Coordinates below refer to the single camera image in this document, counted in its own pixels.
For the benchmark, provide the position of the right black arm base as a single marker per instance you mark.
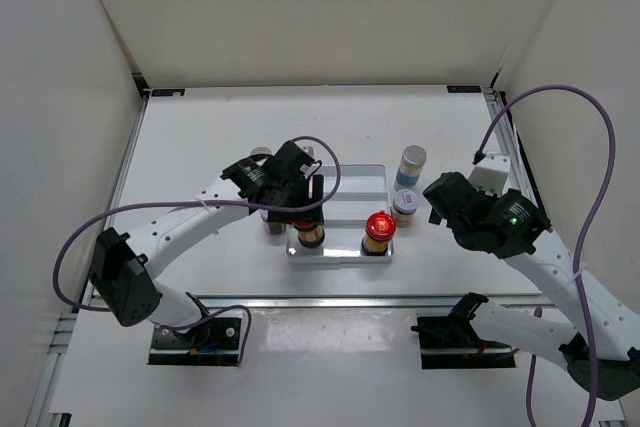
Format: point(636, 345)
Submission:
point(448, 343)

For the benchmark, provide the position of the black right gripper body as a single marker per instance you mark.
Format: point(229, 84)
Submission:
point(435, 218)

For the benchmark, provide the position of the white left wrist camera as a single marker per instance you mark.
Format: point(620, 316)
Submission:
point(309, 151)

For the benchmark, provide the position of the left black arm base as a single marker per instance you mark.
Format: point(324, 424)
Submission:
point(219, 342)

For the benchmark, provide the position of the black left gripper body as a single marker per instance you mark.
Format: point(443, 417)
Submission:
point(293, 194)

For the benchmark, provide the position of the red-lid dark jar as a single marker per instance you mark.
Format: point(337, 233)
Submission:
point(310, 235)

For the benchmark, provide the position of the right aluminium frame rail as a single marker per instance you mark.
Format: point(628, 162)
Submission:
point(506, 138)

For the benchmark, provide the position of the silver-cap white bottle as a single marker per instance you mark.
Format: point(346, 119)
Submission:
point(412, 161)
point(260, 153)

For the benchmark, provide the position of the red-lid amber jar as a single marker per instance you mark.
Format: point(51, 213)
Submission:
point(380, 229)

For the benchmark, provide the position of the front aluminium frame rail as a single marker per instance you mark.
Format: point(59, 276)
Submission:
point(368, 301)

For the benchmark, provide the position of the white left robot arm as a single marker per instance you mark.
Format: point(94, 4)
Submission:
point(126, 266)

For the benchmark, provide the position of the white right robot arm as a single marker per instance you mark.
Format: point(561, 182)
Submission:
point(598, 331)

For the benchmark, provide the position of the small pale spice jar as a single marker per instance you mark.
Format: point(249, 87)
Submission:
point(404, 206)

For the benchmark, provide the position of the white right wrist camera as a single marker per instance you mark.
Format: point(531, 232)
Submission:
point(491, 173)

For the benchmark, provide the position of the small dark spice jar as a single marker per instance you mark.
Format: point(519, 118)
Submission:
point(274, 228)

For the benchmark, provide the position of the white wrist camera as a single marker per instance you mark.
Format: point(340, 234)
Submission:
point(309, 151)
point(491, 173)

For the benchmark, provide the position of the white divided tray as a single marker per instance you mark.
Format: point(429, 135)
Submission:
point(363, 191)

